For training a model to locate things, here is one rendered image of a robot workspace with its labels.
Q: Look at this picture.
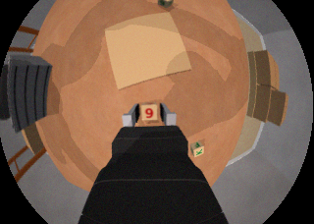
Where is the beige letter block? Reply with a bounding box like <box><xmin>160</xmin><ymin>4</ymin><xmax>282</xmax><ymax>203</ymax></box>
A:
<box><xmin>141</xmin><ymin>102</ymin><xmax>158</xmax><ymax>121</ymax></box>
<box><xmin>190</xmin><ymin>141</ymin><xmax>204</xmax><ymax>157</ymax></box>
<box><xmin>158</xmin><ymin>0</ymin><xmax>174</xmax><ymax>8</ymax></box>

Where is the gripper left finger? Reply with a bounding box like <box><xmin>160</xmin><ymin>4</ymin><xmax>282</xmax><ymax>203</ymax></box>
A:
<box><xmin>122</xmin><ymin>104</ymin><xmax>139</xmax><ymax>127</ymax></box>

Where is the tan square mat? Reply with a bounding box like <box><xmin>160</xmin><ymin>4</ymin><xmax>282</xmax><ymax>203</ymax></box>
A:
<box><xmin>105</xmin><ymin>13</ymin><xmax>191</xmax><ymax>89</ymax></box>

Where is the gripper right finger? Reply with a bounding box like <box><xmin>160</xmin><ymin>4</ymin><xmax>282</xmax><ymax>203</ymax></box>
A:
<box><xmin>160</xmin><ymin>103</ymin><xmax>177</xmax><ymax>126</ymax></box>

